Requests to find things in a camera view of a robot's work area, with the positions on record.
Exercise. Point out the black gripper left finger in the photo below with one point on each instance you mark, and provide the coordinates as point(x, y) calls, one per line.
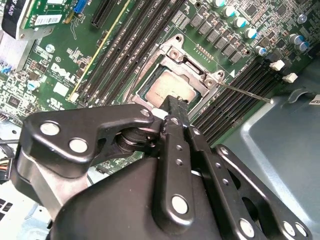
point(107, 117)

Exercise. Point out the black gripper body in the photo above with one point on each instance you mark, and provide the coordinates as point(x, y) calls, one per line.
point(120, 205)

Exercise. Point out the silver CPU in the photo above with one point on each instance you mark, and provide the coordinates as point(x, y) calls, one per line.
point(170, 87)

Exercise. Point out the metal socket cover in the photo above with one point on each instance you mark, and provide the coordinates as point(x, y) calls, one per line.
point(185, 74)

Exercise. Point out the metal locking lever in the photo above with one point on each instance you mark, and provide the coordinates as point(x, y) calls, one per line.
point(246, 93)
point(131, 83)

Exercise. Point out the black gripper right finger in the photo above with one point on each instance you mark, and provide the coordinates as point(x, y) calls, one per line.
point(221, 173)

